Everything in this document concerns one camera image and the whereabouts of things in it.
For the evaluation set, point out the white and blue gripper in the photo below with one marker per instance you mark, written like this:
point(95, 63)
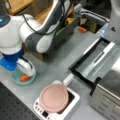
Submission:
point(17, 60)

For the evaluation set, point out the pink round plate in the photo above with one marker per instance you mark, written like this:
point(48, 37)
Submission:
point(54, 98)

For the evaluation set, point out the orange carrot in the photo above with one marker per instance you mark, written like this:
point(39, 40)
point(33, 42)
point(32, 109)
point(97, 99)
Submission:
point(24, 78)

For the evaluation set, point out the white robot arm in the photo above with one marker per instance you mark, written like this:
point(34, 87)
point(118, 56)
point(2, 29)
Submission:
point(25, 29)

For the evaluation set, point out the wooden box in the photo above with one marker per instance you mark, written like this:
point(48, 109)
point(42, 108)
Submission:
point(39, 9)

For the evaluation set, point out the open oven glass door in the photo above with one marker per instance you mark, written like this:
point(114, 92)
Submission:
point(89, 60)

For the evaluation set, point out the silver toaster oven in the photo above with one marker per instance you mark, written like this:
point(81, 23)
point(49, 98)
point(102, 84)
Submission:
point(106, 96)

